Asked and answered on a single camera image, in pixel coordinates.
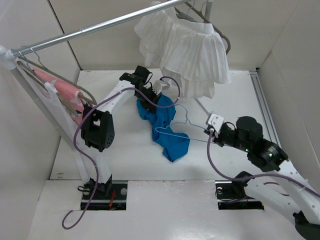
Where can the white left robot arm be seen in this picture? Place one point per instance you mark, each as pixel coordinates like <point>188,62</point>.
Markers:
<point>96,132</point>

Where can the silver clothes rack rail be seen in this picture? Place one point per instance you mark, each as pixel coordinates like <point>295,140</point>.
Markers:
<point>25,50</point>

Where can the light blue wire hanger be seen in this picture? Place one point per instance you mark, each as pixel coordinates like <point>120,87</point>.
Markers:
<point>186,122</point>

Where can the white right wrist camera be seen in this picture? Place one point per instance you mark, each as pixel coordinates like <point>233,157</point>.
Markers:
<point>214,123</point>

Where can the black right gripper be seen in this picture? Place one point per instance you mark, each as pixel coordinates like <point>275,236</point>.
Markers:
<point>218,139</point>

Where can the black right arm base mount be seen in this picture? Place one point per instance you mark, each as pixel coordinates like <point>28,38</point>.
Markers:
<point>231,196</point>

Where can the grey velvet hanger inner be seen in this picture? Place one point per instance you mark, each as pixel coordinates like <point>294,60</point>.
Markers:
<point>86,95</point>

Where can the blue t shirt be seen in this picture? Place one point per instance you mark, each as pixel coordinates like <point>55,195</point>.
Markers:
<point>175,144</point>

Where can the grey hanger holding skirt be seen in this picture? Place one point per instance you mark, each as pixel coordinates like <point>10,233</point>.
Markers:
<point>185,16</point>

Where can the aluminium rail right edge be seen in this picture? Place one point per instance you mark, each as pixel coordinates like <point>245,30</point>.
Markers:
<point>264,108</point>

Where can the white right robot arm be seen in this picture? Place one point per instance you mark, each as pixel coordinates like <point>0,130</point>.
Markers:
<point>279,185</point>

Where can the pink shark print garment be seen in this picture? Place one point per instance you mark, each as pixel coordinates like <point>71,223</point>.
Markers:
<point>69,92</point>

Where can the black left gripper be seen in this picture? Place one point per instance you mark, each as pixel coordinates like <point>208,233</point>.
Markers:
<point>149,106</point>

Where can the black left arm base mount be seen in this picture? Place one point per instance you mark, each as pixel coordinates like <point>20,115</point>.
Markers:
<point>110,196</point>

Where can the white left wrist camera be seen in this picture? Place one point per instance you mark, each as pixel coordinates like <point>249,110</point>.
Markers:
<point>160,85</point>

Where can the white pleated skirt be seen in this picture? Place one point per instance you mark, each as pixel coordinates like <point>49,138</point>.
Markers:
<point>192,53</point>

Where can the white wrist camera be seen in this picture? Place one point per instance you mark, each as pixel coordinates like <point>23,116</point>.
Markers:
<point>160,85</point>
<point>214,123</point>

